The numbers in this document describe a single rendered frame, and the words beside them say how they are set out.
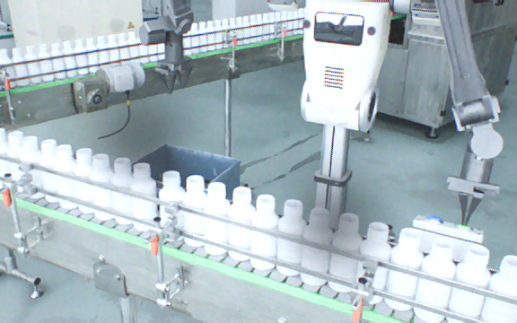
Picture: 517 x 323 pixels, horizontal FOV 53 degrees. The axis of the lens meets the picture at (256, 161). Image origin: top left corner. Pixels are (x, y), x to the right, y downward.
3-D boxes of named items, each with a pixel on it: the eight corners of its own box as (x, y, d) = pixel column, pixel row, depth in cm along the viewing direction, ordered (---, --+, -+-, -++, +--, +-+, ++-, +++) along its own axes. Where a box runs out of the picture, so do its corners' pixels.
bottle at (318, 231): (306, 290, 107) (311, 222, 100) (295, 273, 112) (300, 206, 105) (332, 285, 108) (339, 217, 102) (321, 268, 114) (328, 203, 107)
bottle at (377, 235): (352, 285, 109) (361, 218, 102) (381, 287, 108) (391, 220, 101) (355, 304, 103) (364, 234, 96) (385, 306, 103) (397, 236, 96)
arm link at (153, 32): (194, 21, 146) (180, -1, 148) (157, 25, 139) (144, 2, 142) (182, 50, 155) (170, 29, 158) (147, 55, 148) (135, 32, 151)
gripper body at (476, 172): (498, 196, 104) (506, 160, 103) (445, 185, 108) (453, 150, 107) (497, 193, 110) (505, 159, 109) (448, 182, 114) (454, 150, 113)
